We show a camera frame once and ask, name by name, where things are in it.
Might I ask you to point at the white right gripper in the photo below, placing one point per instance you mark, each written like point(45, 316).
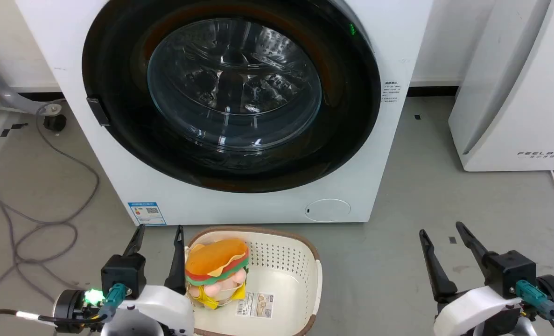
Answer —
point(468, 310)

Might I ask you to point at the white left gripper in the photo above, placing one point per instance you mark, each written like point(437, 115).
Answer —
point(160, 308)

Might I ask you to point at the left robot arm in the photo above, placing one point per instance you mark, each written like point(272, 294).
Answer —
point(66, 305)

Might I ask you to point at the white front-load washing machine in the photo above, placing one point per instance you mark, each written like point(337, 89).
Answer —
point(118, 182)

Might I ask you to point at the black round glass washer door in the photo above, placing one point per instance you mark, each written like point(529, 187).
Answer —
point(234, 93)

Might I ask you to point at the blue energy label sticker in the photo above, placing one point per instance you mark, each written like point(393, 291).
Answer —
point(147, 213)

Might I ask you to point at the hamburger plush toy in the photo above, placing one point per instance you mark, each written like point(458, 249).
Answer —
point(216, 259)

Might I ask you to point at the white barcode label sticker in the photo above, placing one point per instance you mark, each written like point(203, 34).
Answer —
point(255, 304)

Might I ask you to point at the white perforated laundry basket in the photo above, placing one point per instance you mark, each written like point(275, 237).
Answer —
point(288, 275)

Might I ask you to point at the round white filter cover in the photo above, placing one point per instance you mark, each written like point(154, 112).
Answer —
point(328, 210)

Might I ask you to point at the black caster wheel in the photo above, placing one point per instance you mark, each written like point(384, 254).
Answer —
point(54, 122)

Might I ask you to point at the white Feelbird appliance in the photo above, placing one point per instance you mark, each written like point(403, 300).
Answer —
point(510, 93)

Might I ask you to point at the printed warning text label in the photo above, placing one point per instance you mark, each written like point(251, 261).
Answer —
point(390, 92)

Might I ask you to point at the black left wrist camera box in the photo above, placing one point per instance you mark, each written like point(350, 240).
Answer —
point(125, 275)

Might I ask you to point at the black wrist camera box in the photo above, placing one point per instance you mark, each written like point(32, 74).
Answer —
point(125, 275)
point(510, 273)

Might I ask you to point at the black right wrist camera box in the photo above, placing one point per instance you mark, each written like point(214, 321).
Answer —
point(510, 273)

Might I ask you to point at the grey metal frame leg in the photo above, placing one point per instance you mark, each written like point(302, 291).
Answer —
point(6, 95)

